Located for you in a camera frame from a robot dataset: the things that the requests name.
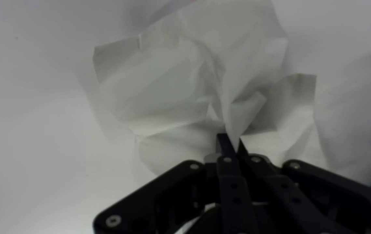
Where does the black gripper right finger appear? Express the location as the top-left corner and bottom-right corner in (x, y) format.
(236, 141), (371, 234)

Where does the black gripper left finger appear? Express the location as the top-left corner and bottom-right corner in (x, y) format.
(92, 133), (260, 234)

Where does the white paper towel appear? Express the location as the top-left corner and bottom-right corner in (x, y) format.
(78, 0), (371, 187)

